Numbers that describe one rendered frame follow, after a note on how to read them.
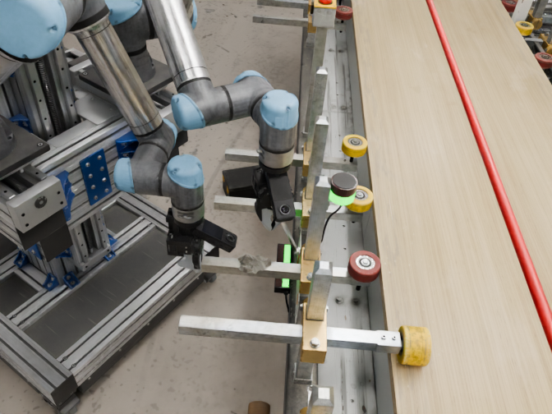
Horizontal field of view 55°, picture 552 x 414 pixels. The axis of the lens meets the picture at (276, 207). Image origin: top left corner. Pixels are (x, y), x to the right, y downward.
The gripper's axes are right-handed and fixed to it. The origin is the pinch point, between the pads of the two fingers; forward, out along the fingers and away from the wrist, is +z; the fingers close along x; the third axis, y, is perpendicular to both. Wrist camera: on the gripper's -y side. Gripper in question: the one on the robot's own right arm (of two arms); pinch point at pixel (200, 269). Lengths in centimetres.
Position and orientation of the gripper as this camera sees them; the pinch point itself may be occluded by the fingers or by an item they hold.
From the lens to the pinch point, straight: 139.7
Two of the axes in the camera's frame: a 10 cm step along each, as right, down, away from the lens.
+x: -0.6, 6.9, -7.2
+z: -0.7, 7.2, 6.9
